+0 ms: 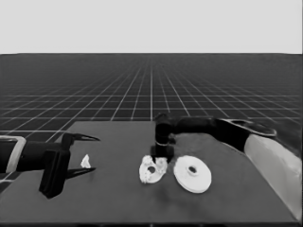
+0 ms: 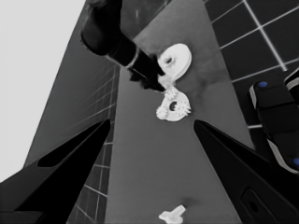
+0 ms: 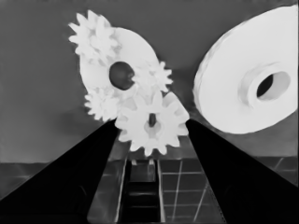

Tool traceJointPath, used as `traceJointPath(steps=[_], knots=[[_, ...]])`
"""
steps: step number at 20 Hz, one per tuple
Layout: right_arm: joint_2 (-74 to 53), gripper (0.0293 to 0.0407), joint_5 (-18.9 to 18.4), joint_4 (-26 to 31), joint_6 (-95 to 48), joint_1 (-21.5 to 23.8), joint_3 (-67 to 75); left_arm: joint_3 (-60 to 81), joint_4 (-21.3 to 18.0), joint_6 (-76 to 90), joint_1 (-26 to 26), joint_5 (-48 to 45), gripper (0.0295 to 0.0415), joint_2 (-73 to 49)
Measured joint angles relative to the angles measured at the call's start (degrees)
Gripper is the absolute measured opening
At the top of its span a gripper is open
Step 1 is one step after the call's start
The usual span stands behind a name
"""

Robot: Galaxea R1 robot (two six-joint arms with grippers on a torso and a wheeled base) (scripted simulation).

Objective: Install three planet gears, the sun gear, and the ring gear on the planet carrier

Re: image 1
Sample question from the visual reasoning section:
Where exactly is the small white T-shaped piece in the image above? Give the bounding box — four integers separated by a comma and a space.
80, 153, 93, 169

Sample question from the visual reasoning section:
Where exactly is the white round carrier with pins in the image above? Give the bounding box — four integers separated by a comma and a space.
138, 154, 169, 185

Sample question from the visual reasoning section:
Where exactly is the large thick white disc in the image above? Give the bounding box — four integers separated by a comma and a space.
172, 154, 213, 194

